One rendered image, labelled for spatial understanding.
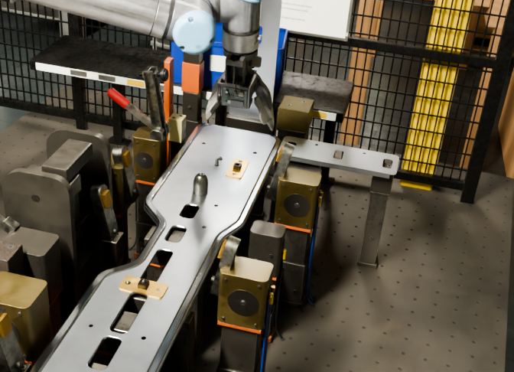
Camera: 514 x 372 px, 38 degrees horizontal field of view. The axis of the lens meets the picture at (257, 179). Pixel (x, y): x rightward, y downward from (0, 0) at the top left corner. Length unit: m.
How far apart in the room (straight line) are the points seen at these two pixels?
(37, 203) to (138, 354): 0.33
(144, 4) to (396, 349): 0.94
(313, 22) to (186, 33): 0.85
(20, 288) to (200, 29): 0.53
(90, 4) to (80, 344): 0.57
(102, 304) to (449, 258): 1.05
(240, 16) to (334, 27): 0.68
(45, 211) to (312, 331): 0.70
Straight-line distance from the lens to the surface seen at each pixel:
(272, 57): 1.88
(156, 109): 1.70
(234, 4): 1.47
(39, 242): 1.37
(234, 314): 1.39
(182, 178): 1.68
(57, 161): 1.39
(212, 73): 2.04
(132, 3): 1.34
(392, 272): 1.97
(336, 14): 2.11
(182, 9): 1.35
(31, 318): 1.26
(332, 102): 2.03
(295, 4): 2.12
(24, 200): 1.39
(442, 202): 2.31
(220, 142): 1.84
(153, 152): 1.75
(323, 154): 1.83
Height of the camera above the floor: 1.88
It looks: 31 degrees down
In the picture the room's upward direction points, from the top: 5 degrees clockwise
